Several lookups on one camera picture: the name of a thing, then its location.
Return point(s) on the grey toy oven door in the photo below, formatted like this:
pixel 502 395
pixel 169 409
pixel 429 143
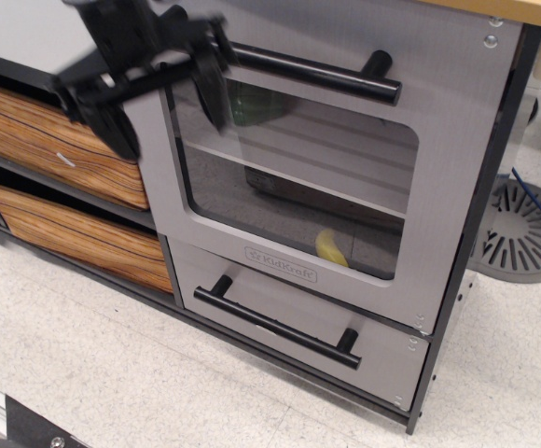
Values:
pixel 357 131

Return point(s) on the yellow toy banana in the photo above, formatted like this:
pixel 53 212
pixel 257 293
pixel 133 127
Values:
pixel 327 249

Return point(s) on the wood-grain bin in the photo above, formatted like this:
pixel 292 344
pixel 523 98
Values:
pixel 40 137
pixel 131 254

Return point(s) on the wooden countertop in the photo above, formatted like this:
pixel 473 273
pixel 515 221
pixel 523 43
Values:
pixel 526 11

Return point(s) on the upper wood-grain bin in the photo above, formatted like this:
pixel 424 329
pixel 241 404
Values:
pixel 40 137

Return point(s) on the black drawer handle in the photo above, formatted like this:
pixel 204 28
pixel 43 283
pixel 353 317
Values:
pixel 341 352

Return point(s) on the lower wood-grain bin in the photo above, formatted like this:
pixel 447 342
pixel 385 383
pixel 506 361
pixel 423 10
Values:
pixel 131 254

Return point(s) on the grey slotted round base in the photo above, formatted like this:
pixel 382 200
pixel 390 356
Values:
pixel 508 245

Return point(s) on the green toy vegetable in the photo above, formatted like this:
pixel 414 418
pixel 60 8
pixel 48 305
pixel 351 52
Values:
pixel 251 105

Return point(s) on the grey oven shelf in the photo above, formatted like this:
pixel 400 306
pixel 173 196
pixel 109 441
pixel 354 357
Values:
pixel 373 182

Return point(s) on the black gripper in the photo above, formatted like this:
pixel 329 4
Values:
pixel 136 51

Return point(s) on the black plate with screw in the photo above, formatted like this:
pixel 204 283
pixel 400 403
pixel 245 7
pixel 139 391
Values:
pixel 29 429

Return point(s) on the black oven door handle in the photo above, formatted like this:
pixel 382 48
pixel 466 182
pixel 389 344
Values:
pixel 370 82

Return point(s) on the black toy kitchen frame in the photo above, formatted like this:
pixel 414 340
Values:
pixel 516 112

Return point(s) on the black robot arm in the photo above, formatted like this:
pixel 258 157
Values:
pixel 139 51

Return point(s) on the grey lower oven drawer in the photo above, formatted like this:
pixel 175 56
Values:
pixel 392 360

